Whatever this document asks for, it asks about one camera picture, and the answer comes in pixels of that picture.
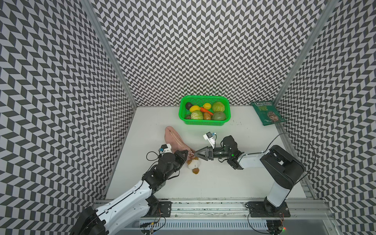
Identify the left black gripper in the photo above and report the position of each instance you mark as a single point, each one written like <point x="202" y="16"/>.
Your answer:
<point x="178" y="153"/>

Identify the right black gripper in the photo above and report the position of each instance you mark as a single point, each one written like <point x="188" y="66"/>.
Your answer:
<point x="207" y="150"/>

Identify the plush keychain decoration with carabiners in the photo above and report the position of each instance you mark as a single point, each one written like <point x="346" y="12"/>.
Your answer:
<point x="193" y="163"/>

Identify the pink corduroy bag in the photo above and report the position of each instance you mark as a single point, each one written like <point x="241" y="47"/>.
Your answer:
<point x="173" y="138"/>

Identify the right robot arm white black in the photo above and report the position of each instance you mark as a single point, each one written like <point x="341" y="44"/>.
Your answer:
<point x="285" y="169"/>

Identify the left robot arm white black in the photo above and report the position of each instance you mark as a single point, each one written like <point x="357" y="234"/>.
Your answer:
<point x="133" y="204"/>

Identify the brown toy potato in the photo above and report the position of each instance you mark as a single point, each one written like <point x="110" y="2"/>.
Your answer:
<point x="207" y="116"/>

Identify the grey green toy avocado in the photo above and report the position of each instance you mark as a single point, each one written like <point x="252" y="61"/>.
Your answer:
<point x="219" y="116"/>

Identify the green toy lettuce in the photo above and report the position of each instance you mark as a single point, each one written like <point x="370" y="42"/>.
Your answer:
<point x="197" y="115"/>

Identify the orange toy carrot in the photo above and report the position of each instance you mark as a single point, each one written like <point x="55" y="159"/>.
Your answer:
<point x="203" y="110"/>

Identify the green plastic basket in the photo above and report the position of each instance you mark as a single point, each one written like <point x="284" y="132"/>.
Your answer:
<point x="200" y="100"/>

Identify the yellow toy lemon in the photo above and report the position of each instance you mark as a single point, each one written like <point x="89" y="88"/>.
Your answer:
<point x="207" y="106"/>

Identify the light green toy cabbage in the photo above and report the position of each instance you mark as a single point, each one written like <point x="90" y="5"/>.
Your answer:
<point x="218" y="107"/>

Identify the dark purple toy fruit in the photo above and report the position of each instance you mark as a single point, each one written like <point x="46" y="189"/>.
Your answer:
<point x="188" y="105"/>

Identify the green book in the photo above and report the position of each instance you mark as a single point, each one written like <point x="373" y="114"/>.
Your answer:
<point x="267" y="113"/>

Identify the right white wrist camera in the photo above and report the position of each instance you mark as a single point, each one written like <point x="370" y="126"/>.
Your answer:
<point x="211" y="138"/>

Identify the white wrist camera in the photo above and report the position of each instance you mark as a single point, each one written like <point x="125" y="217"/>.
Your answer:
<point x="211" y="138"/>
<point x="166" y="148"/>

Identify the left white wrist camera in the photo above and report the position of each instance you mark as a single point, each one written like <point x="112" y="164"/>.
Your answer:
<point x="166" y="148"/>

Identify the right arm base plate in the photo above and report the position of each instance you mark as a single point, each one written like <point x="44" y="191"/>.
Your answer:
<point x="266" y="209"/>

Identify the aluminium front rail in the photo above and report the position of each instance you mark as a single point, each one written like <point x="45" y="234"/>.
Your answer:
<point x="235" y="208"/>

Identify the left aluminium corner post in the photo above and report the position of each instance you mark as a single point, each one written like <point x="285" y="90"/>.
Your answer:
<point x="88" y="8"/>

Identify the aluminium corner post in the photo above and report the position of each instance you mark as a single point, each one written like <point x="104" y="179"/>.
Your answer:
<point x="88" y="8"/>
<point x="324" y="17"/>

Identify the right aluminium corner post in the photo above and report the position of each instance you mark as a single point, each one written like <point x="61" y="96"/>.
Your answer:
<point x="324" y="17"/>

